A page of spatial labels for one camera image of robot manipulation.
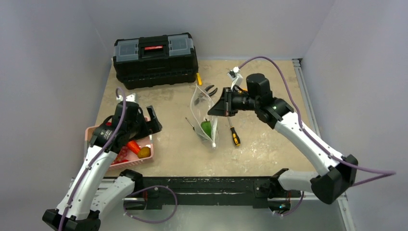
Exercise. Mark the green toy pepper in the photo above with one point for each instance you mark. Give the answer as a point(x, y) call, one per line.
point(206, 127)

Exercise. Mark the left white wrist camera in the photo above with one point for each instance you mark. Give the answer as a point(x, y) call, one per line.
point(130, 98)

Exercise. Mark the red toy chili pepper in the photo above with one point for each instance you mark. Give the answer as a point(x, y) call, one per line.
point(119, 162)

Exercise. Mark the pink toy grape bunch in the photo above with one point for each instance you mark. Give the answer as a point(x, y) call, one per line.
point(122, 155)

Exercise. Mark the black handled pliers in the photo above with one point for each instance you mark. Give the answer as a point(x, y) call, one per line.
point(207, 92)

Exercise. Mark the black plastic toolbox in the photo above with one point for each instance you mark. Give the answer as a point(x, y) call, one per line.
point(154, 61)

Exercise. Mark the yellow handled tool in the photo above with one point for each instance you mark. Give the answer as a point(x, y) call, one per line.
point(199, 79)

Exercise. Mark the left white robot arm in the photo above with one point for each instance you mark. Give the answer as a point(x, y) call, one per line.
point(81, 209)

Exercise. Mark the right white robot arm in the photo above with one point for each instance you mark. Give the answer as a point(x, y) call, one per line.
point(334, 172)

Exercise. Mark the orange toy carrot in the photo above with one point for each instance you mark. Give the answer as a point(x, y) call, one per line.
point(133, 146)

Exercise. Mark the clear zip top bag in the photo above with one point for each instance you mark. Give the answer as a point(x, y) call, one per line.
point(199, 114)

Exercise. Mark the pink perforated plastic basket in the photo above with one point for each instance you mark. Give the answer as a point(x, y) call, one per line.
point(132, 158)

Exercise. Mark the yellow black handled screwdriver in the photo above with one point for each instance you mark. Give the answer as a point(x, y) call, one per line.
point(235, 138)

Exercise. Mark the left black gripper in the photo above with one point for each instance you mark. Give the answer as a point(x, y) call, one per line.
point(155, 126)

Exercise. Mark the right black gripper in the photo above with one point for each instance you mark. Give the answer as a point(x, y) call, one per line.
point(227, 101)

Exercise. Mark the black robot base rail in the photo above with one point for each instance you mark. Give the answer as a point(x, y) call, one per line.
point(257, 192)

